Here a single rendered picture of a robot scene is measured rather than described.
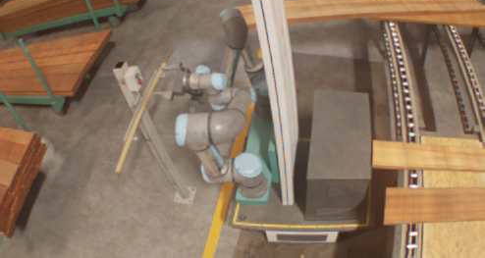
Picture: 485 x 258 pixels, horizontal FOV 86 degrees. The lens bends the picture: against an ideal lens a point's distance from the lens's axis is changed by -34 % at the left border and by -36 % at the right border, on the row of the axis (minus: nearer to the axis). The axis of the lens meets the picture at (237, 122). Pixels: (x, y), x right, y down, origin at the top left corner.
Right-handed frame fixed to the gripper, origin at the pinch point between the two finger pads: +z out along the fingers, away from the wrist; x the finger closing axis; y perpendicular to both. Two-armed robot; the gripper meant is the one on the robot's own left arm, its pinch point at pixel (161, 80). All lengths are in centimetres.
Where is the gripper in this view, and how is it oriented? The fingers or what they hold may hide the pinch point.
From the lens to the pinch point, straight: 179.9
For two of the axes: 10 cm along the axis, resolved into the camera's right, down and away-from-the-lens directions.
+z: -9.6, -0.7, 2.6
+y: -2.2, -3.7, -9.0
